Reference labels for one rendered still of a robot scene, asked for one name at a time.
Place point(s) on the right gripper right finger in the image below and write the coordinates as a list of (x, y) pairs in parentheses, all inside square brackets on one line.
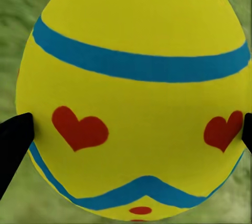
[(247, 133)]

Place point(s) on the easter egg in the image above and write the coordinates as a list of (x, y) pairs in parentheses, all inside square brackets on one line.
[(138, 106)]

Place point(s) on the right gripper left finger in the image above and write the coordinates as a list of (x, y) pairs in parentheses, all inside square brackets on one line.
[(16, 135)]

